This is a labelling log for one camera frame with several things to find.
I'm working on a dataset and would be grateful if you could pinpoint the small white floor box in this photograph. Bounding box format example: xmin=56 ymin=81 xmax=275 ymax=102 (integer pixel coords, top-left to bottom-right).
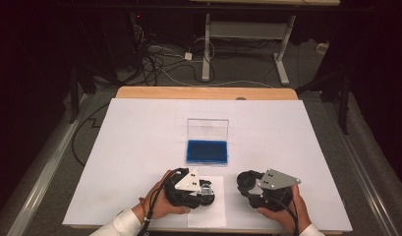
xmin=316 ymin=41 xmax=331 ymax=55

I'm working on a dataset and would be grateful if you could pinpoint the black floor cable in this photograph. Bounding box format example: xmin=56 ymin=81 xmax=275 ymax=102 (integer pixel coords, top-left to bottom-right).
xmin=71 ymin=102 xmax=110 ymax=167

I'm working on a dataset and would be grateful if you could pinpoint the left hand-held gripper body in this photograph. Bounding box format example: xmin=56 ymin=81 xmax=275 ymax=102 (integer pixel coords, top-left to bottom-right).
xmin=163 ymin=167 xmax=206 ymax=210

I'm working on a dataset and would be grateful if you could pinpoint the left hand-held gripper black cable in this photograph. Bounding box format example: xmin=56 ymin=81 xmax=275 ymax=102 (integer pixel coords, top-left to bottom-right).
xmin=137 ymin=167 xmax=190 ymax=236

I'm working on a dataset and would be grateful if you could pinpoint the white paper sheet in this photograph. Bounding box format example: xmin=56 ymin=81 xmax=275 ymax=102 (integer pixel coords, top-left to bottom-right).
xmin=187 ymin=175 xmax=227 ymax=228

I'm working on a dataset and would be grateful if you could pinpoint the blue ink pad clear case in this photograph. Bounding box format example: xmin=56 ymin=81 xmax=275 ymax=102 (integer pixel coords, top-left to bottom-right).
xmin=185 ymin=118 xmax=230 ymax=166

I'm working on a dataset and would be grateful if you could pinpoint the black round stamp cap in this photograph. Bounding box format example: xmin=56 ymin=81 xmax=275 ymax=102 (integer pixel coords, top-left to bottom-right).
xmin=236 ymin=169 xmax=262 ymax=198

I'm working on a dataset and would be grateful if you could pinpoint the grey metal floor rail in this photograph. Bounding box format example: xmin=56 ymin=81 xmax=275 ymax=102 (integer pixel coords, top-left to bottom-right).
xmin=322 ymin=101 xmax=401 ymax=236
xmin=5 ymin=93 xmax=93 ymax=236

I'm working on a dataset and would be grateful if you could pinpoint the person's right hand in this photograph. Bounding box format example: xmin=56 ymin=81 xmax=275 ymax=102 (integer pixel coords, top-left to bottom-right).
xmin=257 ymin=184 xmax=313 ymax=234

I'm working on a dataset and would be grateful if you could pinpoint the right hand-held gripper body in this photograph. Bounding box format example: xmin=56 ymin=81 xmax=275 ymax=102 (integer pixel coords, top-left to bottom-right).
xmin=246 ymin=168 xmax=302 ymax=212

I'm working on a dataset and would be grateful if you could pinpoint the hand-held gripper black cable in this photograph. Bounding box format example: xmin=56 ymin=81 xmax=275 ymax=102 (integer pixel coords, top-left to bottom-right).
xmin=137 ymin=167 xmax=190 ymax=236
xmin=270 ymin=196 xmax=302 ymax=236

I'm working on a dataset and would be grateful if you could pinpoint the large white table cover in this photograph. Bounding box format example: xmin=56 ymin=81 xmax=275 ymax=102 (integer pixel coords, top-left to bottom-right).
xmin=62 ymin=97 xmax=354 ymax=233

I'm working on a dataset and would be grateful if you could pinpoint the person's left hand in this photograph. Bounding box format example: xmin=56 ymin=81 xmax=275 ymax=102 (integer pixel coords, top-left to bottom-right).
xmin=132 ymin=169 xmax=192 ymax=220

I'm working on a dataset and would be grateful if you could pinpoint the wooden table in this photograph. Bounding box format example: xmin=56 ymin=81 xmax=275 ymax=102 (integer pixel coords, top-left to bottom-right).
xmin=70 ymin=86 xmax=344 ymax=236

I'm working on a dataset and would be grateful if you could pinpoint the red wrist bracelet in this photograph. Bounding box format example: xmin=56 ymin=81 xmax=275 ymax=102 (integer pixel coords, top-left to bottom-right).
xmin=139 ymin=196 xmax=149 ymax=218

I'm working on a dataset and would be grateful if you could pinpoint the white floor cable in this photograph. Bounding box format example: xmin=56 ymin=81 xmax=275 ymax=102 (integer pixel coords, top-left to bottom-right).
xmin=155 ymin=63 xmax=275 ymax=89

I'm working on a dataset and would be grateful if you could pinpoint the white metal frame desk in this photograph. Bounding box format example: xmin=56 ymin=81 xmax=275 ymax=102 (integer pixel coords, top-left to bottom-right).
xmin=190 ymin=0 xmax=341 ymax=87

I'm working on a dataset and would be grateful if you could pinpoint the right hand-held gripper black cable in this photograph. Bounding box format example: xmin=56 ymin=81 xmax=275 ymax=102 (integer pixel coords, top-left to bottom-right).
xmin=270 ymin=196 xmax=302 ymax=236

